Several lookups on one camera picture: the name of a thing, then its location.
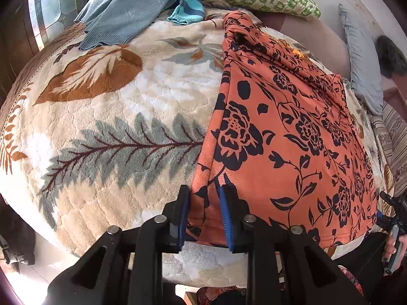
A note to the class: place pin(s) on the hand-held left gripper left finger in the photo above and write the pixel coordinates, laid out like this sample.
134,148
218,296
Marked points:
183,220

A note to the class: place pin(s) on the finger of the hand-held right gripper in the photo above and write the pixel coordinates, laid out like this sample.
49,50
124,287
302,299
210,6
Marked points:
389,199
385,221

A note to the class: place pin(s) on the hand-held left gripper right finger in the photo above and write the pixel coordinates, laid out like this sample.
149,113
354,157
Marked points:
226,220

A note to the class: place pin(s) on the orange floral garment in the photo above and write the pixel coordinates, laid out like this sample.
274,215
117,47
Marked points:
273,139

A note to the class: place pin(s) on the person's right hand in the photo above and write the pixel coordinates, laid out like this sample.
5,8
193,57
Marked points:
388,247

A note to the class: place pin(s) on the beige striped cloth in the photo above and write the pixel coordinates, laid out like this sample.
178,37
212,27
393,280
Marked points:
392,146

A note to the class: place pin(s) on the cream leaf-print fleece blanket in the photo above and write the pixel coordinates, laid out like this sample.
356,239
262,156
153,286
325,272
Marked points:
111,101

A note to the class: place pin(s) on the grey pillow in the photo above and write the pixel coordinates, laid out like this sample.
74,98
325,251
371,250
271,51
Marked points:
362,60

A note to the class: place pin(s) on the dark furry object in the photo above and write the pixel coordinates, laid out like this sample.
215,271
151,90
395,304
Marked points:
391,57

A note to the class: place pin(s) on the mauve bed sheet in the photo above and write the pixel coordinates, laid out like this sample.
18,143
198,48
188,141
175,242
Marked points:
321,38

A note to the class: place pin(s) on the teal striped cloth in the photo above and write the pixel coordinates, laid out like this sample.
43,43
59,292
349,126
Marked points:
187,9

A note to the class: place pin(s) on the light blue knit sweater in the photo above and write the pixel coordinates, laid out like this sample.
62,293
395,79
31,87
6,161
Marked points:
127,9

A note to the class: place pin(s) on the patterned glass window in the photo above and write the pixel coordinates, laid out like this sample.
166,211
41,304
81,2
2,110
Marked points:
54,3

